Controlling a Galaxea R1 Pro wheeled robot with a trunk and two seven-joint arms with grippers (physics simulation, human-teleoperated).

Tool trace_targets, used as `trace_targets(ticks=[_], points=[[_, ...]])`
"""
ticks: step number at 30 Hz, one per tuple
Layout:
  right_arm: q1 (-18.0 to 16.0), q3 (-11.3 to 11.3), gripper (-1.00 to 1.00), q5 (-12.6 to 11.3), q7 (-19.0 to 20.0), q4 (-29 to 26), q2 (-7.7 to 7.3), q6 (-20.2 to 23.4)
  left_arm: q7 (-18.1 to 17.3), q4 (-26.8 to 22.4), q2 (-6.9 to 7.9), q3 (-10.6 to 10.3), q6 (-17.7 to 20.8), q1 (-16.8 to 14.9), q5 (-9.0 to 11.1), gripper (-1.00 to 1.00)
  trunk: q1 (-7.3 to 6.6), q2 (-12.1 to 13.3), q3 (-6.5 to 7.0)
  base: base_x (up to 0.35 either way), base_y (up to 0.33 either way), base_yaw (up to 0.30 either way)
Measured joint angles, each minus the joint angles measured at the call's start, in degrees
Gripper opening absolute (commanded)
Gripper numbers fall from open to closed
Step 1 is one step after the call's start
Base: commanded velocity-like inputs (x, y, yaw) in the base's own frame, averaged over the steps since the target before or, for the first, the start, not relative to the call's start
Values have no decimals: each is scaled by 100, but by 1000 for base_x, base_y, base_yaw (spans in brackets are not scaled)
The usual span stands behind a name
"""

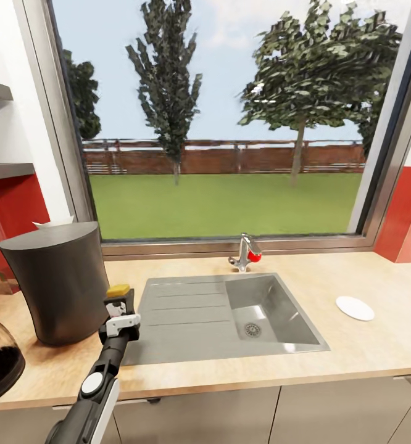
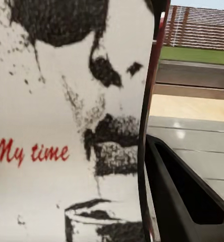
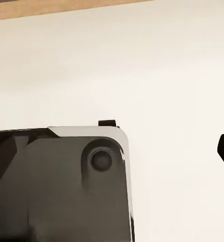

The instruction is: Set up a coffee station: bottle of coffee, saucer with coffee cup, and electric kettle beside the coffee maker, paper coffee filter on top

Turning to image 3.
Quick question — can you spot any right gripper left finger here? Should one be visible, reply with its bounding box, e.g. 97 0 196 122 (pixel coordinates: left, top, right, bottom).
0 134 17 180

